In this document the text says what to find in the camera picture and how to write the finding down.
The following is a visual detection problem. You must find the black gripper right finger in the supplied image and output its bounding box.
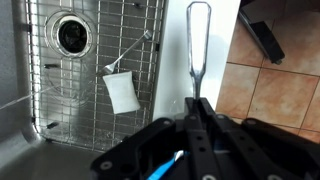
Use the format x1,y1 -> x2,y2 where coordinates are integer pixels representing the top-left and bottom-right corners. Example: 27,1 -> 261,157
199,98 -> 320,180

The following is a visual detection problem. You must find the stainless steel sink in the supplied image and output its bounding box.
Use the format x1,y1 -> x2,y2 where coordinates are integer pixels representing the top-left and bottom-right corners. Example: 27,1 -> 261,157
0,0 -> 170,180

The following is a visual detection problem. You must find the silver metal spoon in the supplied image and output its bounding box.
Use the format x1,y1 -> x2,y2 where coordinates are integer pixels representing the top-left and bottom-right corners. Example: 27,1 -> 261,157
185,1 -> 212,101

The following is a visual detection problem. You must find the round sink drain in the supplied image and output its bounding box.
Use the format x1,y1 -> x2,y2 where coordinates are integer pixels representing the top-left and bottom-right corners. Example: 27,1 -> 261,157
44,11 -> 95,60

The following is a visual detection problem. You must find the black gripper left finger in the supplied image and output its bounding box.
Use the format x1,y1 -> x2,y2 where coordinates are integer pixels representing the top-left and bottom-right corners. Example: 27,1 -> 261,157
89,97 -> 221,180

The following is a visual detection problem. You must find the white sponge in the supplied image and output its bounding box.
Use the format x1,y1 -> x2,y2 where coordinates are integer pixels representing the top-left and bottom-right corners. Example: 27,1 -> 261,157
102,70 -> 142,115

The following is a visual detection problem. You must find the blue white cable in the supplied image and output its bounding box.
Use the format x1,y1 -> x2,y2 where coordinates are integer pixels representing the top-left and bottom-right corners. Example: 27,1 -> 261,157
146,149 -> 188,180

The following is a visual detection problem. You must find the metal wire sink grid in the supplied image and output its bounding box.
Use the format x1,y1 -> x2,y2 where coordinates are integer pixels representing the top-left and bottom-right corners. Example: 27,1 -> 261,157
24,0 -> 166,152

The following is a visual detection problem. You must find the black metal stand foot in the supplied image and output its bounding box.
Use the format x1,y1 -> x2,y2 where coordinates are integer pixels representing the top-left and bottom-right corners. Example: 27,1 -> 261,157
238,0 -> 286,66

